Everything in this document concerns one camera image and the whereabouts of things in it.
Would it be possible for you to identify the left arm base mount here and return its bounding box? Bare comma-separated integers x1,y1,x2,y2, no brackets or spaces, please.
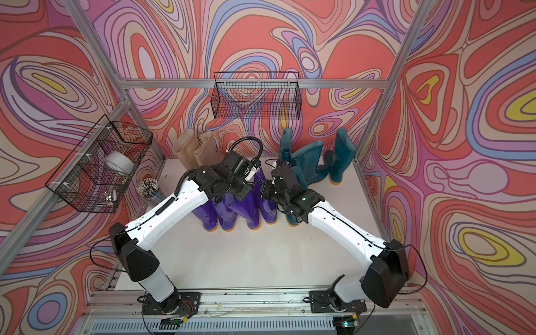
138,292,202,316

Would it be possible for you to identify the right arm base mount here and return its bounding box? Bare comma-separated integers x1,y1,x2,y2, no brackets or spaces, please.
302,290,367,315

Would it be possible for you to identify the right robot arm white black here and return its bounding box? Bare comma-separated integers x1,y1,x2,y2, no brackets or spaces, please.
261,166,409,308

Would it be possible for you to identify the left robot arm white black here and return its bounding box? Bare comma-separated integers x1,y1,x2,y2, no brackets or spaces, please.
109,145,264,315

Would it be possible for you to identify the teal rain boot back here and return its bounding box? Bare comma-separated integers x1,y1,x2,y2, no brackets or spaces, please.
279,128,293,166

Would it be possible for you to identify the purple rain boot back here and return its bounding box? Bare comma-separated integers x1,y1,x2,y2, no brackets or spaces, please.
253,168,277,224

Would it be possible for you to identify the metal pen holder cup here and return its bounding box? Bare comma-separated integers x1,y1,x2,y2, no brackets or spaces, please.
136,177,166,206

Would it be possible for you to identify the black wire basket left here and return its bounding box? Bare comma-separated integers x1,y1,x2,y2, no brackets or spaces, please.
46,115,153,214

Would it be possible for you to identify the white tape roll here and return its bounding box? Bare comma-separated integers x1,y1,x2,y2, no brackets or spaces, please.
104,151,135,174

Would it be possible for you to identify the black wire basket back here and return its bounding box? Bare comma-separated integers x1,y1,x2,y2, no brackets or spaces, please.
210,71,302,120

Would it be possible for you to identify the black wire basket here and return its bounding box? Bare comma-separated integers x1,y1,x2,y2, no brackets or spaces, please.
46,115,153,214
210,71,302,120

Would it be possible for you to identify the purple rain boot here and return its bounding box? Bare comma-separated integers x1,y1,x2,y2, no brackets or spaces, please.
233,190,260,230
253,168,277,224
192,201,218,232
214,198,238,232

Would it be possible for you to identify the purple rain boot front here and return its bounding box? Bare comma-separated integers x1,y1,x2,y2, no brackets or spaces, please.
233,190,260,230

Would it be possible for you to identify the beige rain boot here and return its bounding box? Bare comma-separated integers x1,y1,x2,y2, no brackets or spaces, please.
193,132,225,167
173,129,199,170

